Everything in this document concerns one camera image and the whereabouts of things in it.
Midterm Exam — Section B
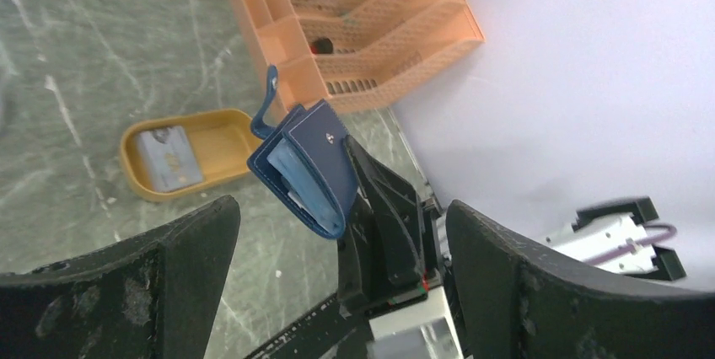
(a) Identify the red black item in rack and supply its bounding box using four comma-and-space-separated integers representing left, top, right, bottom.
309, 37, 335, 55

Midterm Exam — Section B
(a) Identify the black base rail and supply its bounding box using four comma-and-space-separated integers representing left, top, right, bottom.
247, 294, 373, 359

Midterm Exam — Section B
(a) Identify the orange mesh file rack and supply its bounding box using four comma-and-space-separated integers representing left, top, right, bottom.
229, 0, 484, 119

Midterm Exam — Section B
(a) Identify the orange oval tray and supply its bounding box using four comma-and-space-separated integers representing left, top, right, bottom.
119, 109, 261, 202

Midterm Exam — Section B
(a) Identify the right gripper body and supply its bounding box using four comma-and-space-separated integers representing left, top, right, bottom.
340, 198, 454, 318

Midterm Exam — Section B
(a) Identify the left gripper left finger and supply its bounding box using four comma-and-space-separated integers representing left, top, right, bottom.
1, 196, 240, 358

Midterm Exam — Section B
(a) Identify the blue card holder wallet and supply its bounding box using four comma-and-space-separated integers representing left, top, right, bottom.
247, 65, 358, 239

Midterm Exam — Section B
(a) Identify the white VIP credit card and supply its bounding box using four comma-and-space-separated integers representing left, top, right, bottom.
135, 126, 204, 193

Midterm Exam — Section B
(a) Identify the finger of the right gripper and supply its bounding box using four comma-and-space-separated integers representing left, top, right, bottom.
343, 135, 426, 288
336, 195, 391, 312

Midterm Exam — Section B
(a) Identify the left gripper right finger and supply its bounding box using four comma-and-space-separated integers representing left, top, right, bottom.
446, 200, 714, 358

